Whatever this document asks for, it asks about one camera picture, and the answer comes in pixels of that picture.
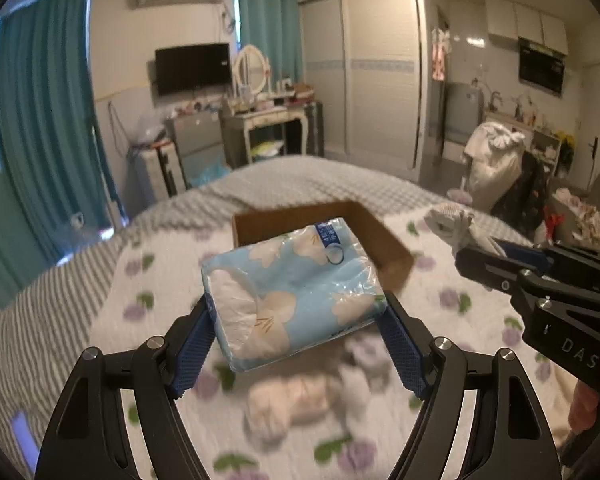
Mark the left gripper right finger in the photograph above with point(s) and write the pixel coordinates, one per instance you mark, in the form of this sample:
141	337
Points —
509	435

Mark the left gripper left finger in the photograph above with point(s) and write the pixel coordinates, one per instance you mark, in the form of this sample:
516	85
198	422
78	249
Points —
87	438

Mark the white fabric cloth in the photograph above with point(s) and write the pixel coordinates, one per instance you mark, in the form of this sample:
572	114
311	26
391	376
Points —
457	227

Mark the cream lace cloth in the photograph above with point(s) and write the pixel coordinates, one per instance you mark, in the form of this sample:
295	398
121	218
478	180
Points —
275	405

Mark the blue floral tissue pack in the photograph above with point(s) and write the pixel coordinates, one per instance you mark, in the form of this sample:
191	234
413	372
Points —
275	298

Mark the grey checked bed sheet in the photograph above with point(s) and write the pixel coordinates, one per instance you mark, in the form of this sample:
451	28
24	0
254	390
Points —
118	291

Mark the white fluffy cloth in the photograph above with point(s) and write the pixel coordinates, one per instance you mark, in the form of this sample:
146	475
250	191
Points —
374	401

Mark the white stuffed laundry bag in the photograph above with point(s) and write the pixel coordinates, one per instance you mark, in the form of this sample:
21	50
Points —
494	156

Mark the brown cardboard box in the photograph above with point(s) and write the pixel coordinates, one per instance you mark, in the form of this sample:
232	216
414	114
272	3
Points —
392	261

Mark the blue window curtain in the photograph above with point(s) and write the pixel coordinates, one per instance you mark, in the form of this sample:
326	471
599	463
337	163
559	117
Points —
57	194

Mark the white sliding wardrobe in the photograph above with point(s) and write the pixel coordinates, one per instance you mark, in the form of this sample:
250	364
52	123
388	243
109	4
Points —
369	62

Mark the grey small fridge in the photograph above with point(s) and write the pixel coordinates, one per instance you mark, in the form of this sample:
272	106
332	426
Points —
198	140

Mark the white oval vanity mirror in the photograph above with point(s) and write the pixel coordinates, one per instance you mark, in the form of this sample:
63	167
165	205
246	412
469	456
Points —
251	72

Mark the narrow blue curtain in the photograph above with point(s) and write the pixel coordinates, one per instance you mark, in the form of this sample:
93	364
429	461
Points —
273	26

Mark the black wall television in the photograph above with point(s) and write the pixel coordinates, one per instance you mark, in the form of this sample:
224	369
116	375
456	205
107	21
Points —
193	67

